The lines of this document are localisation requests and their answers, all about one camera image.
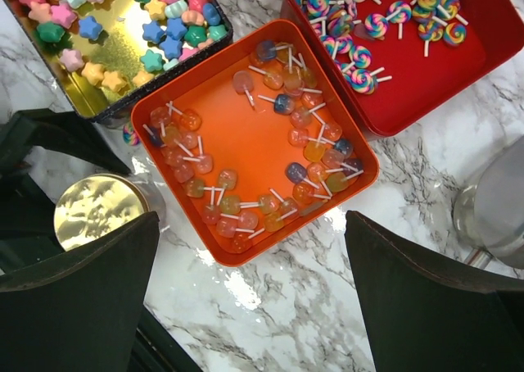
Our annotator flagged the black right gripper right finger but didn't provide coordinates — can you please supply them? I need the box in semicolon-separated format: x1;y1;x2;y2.
345;211;523;371

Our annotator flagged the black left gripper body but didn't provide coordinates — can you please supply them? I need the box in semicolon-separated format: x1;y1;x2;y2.
1;170;64;274

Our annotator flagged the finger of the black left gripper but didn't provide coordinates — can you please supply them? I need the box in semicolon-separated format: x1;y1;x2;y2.
1;109;130;175

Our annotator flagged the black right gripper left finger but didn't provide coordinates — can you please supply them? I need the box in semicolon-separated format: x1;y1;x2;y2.
1;212;160;371

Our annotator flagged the gold round jar lid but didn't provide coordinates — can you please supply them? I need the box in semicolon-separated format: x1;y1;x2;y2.
53;174;149;251

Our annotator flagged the gold tin of star candies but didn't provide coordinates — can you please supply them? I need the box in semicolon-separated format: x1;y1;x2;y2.
3;0;233;129

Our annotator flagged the steel candy scoop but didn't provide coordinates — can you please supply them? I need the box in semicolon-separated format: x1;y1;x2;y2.
452;138;523;269

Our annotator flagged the clear glass jar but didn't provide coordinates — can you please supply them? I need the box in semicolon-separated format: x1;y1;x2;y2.
133;179;168;232

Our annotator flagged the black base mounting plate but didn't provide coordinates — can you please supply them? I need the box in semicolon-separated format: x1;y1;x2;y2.
127;306;202;372

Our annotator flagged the stray swirl lollipop on table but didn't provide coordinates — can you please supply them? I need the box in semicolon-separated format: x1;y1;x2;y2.
122;122;141;146

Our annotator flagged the orange tray of clear lollipops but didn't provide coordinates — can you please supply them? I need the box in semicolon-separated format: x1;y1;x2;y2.
131;20;378;266

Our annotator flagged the red tray of swirl lollipops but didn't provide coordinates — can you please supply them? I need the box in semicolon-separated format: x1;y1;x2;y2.
281;0;523;138

